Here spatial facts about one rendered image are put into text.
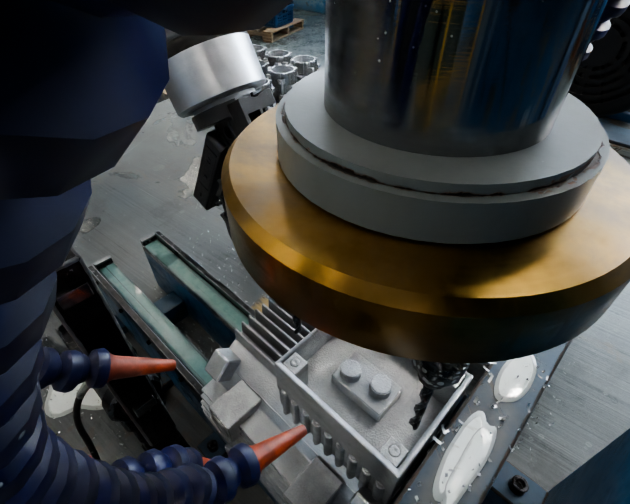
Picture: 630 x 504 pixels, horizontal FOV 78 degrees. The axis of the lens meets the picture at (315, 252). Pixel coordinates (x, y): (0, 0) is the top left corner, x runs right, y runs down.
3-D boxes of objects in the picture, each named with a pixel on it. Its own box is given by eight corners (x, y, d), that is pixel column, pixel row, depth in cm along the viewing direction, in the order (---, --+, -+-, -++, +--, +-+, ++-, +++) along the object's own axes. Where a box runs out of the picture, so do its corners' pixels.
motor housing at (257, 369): (440, 446, 48) (487, 363, 35) (338, 594, 38) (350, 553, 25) (321, 349, 58) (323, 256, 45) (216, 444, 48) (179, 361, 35)
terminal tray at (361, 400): (453, 414, 35) (475, 373, 30) (382, 514, 30) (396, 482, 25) (351, 337, 41) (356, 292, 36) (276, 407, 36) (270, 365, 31)
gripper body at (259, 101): (275, 235, 35) (216, 102, 31) (231, 235, 42) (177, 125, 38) (331, 199, 39) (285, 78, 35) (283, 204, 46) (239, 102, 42)
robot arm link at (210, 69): (143, 82, 37) (226, 58, 42) (169, 132, 38) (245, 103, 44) (177, 46, 30) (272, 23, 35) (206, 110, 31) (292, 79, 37)
